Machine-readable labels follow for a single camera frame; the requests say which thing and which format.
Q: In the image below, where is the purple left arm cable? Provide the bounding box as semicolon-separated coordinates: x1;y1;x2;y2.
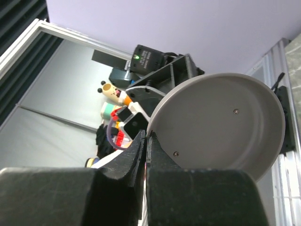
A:
107;120;130;151

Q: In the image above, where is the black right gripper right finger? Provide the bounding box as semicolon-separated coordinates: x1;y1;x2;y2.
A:
146;132;269;226

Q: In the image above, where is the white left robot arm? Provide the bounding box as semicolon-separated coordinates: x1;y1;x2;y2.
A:
0;45;203;226

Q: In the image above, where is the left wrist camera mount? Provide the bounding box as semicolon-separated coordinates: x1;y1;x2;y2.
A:
111;102;150;140

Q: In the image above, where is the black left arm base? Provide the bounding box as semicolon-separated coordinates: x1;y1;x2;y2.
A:
271;72;296;156

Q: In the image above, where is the grey cup lid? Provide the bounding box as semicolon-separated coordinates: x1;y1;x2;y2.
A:
147;73;284;181

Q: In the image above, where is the wooden mouse toy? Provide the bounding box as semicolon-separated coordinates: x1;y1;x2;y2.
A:
97;81;132;106

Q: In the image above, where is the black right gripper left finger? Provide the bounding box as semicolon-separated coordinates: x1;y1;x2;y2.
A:
0;130;146;226

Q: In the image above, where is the black background clutter box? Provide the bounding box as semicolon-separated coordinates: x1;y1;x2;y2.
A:
92;50;131;71

